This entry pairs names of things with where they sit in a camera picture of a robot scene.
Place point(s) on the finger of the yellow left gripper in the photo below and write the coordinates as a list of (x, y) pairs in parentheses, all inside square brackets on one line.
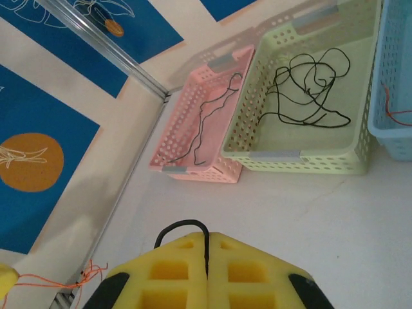
[(8, 280)]

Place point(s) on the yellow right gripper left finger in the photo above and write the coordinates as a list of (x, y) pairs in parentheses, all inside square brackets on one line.
[(167, 277)]

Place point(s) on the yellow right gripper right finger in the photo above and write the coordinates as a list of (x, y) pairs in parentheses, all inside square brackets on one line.
[(251, 277)]

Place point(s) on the green plastic basket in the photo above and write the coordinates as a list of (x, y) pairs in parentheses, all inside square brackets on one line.
[(289, 161)]

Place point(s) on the pink plastic basket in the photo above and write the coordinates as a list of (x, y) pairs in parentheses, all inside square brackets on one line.
[(180, 128)]

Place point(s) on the blue panel large orange circle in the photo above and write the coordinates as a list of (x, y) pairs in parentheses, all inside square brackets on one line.
[(32, 106)]

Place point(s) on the blue plastic basket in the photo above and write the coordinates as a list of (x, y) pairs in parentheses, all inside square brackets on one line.
[(396, 141)]

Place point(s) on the blue panel white line drawing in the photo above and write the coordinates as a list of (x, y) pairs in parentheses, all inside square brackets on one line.
[(64, 54)]

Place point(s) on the blue panel small orange circle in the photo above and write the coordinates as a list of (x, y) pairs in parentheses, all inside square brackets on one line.
[(145, 32)]

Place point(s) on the blue panel beige circle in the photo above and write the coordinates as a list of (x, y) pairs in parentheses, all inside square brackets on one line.
[(225, 6)]

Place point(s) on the aluminium frame post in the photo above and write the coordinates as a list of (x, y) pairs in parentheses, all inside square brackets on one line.
[(106, 48)]

